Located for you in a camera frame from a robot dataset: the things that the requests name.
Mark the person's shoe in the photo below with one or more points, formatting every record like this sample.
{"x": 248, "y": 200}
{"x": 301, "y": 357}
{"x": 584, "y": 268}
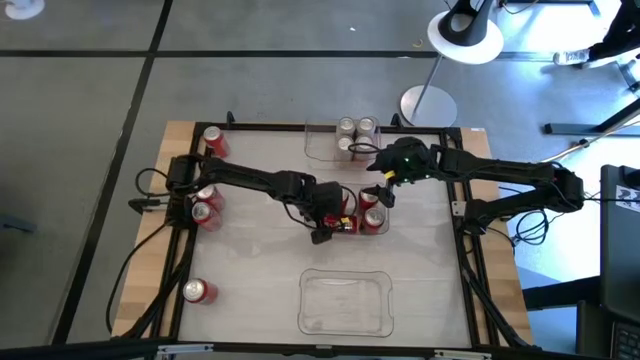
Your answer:
{"x": 570, "y": 57}

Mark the black desk foot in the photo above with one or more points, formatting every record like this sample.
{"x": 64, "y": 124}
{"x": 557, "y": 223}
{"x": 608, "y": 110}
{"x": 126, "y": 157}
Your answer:
{"x": 575, "y": 129}

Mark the white work surface board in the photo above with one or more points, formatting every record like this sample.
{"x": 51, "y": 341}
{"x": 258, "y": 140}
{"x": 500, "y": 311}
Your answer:
{"x": 260, "y": 260}

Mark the white floor lamp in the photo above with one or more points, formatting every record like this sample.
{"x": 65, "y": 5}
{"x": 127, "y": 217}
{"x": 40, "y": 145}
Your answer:
{"x": 428, "y": 106}

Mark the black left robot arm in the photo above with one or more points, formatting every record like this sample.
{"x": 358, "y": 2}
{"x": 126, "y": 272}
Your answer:
{"x": 245, "y": 177}

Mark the black computer tower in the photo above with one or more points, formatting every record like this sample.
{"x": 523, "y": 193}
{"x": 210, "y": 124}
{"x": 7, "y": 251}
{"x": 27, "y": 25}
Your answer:
{"x": 620, "y": 250}

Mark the red Fanta can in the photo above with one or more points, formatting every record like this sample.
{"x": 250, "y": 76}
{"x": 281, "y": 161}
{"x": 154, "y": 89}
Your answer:
{"x": 205, "y": 217}
{"x": 212, "y": 197}
{"x": 216, "y": 142}
{"x": 205, "y": 294}

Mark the person's leg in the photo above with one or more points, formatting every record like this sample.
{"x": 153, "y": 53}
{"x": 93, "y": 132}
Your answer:
{"x": 622, "y": 35}

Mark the black desk support beam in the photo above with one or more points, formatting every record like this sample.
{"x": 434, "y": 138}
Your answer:
{"x": 560, "y": 295}

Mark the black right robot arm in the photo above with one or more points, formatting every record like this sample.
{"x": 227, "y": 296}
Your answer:
{"x": 500, "y": 167}

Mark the black clamp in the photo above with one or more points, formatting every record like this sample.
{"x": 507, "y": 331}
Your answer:
{"x": 230, "y": 119}
{"x": 396, "y": 119}

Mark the silver bracket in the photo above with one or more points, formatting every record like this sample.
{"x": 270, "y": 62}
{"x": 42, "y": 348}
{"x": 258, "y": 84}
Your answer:
{"x": 462, "y": 354}
{"x": 185, "y": 348}

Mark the clear plastic bin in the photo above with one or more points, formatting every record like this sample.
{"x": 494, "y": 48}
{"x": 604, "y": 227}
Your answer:
{"x": 320, "y": 147}
{"x": 345, "y": 305}
{"x": 382, "y": 227}

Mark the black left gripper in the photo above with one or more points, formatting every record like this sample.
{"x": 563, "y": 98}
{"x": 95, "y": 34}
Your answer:
{"x": 327, "y": 202}

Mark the black keyboard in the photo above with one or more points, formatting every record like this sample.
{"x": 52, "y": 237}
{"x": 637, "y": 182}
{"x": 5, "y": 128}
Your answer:
{"x": 627, "y": 342}

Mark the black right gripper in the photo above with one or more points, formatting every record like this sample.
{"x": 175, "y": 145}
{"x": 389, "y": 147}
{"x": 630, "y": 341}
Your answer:
{"x": 410, "y": 162}

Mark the small metal plate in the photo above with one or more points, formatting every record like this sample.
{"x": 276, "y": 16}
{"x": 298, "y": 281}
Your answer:
{"x": 458, "y": 208}

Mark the white round stand base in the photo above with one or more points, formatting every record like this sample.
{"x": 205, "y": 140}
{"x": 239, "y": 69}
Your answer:
{"x": 25, "y": 7}

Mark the black table frame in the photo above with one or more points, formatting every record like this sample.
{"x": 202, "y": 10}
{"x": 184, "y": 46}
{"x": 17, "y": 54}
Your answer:
{"x": 275, "y": 127}

